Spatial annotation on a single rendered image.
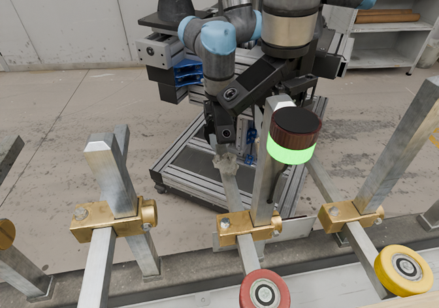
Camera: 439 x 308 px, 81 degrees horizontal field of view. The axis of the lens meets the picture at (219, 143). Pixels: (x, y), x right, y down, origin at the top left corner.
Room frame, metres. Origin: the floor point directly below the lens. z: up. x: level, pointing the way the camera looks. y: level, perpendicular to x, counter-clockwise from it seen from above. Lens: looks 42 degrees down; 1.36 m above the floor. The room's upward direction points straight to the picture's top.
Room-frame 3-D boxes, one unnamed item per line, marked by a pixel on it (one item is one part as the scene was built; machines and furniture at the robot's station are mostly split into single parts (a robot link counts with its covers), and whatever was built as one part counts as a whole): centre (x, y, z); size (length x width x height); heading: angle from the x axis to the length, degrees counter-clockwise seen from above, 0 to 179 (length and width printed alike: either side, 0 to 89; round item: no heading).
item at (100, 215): (0.25, 0.18, 0.95); 0.13 x 0.06 x 0.05; 100
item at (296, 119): (0.25, -0.09, 1.06); 0.06 x 0.06 x 0.22; 10
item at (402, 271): (0.18, -0.32, 0.85); 0.08 x 0.08 x 0.11
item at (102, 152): (0.26, 0.16, 0.89); 0.03 x 0.03 x 0.48; 10
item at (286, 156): (0.25, -0.09, 1.13); 0.06 x 0.06 x 0.02
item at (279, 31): (0.39, -0.10, 1.23); 0.08 x 0.08 x 0.05
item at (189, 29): (0.66, 0.04, 1.12); 0.11 x 0.11 x 0.08; 30
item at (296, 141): (0.25, -0.09, 1.16); 0.06 x 0.06 x 0.02
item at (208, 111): (0.58, 0.00, 0.96); 0.09 x 0.08 x 0.12; 10
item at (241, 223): (0.29, -0.06, 0.85); 0.13 x 0.06 x 0.05; 100
